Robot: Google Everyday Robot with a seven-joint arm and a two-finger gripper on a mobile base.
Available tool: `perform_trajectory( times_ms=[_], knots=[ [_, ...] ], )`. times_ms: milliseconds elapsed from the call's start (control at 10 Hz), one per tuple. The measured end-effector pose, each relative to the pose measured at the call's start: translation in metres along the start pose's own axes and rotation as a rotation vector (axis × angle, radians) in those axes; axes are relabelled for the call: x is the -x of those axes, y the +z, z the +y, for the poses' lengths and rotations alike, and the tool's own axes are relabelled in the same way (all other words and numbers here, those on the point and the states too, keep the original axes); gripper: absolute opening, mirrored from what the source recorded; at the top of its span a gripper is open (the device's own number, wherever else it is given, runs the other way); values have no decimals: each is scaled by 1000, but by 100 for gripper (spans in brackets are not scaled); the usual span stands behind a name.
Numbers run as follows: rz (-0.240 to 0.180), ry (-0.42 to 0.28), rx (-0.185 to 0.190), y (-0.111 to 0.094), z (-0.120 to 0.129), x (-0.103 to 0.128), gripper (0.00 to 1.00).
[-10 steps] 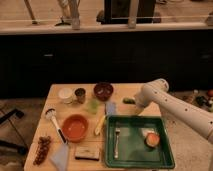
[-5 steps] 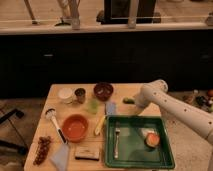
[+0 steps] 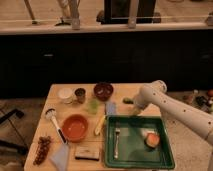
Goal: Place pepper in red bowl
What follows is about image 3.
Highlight green chili pepper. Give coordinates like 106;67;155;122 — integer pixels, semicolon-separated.
123;97;133;104

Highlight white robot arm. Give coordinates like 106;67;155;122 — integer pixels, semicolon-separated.
133;80;213;171

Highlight dark red bowl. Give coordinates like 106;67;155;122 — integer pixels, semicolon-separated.
93;82;114;101

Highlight orange-red bowl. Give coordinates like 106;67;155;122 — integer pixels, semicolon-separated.
62;114;88;142

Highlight orange peach fruit toy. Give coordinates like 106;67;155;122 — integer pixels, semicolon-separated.
145;133;160;148

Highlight yellow banana toy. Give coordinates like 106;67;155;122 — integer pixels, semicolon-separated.
94;115;106;136

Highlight green plastic tray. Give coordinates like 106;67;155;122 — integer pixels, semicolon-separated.
104;116;175;170

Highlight light green cloth piece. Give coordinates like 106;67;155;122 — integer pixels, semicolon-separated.
86;99;99;115

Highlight metal cup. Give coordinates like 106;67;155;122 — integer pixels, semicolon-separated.
75;88;86;104

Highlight brown wooden block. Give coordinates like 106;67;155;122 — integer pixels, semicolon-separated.
75;146;100;161

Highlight white cup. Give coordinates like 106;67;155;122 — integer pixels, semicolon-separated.
58;88;73;104

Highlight blue cloth napkin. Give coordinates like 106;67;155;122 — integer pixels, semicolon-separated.
50;144;69;171

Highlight red grapes bunch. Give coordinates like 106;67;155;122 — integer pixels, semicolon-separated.
33;136;51;165

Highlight black tripod legs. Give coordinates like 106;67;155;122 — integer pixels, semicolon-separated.
0;108;29;156

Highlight white black-handled brush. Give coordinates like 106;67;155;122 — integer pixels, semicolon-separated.
45;108;67;144

